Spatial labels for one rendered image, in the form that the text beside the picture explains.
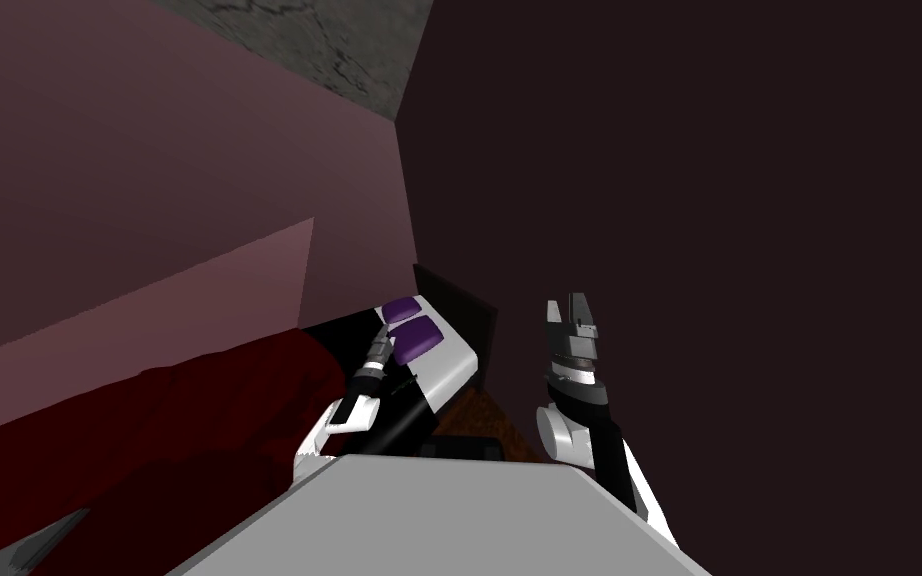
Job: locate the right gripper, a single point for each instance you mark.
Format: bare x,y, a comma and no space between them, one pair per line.
573,344

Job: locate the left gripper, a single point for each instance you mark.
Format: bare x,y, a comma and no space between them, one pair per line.
381,347

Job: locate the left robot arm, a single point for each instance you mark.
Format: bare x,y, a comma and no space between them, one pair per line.
355,408

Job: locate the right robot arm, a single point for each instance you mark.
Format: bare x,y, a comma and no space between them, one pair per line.
585,416

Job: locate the bed with purple pillows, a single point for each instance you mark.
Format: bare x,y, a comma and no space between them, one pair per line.
445,352

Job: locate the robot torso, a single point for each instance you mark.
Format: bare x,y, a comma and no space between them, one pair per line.
445,520

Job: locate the dark red sofa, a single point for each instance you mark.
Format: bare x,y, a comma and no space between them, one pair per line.
149,456

